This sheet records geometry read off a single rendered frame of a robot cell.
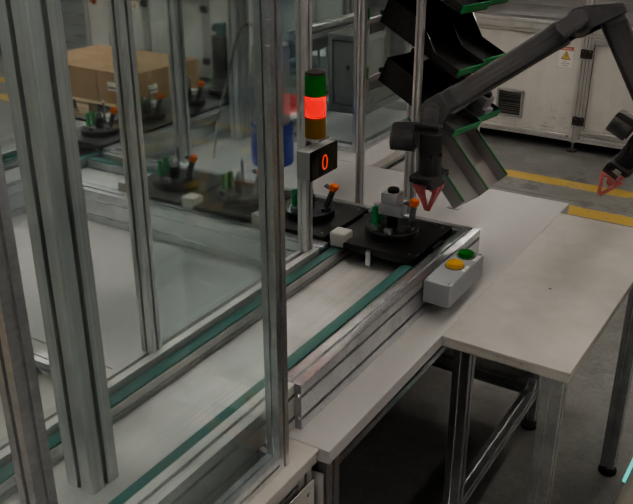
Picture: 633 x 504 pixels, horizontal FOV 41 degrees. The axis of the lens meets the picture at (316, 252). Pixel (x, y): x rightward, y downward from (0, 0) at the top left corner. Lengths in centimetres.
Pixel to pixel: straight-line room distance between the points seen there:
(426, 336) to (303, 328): 29
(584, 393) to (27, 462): 267
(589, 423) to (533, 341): 133
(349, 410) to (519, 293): 68
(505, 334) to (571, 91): 440
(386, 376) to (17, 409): 98
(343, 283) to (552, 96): 442
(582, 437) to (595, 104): 346
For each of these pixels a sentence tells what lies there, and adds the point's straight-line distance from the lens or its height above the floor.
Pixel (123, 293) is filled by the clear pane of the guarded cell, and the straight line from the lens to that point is 109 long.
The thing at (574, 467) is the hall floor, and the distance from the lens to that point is 306.
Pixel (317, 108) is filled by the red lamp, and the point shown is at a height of 134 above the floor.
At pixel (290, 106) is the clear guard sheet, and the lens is 196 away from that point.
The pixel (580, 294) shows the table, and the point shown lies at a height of 86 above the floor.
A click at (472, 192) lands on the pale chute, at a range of 244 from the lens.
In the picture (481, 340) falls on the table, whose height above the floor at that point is 86.
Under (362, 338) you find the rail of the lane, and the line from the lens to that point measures 177.
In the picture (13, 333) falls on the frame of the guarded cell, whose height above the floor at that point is 138.
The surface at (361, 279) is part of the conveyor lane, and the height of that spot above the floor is 92.
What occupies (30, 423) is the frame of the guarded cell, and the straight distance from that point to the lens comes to 102.
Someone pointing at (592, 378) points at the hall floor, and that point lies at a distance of 355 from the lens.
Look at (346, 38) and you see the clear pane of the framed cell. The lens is 316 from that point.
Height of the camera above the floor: 183
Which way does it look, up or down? 24 degrees down
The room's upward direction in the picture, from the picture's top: straight up
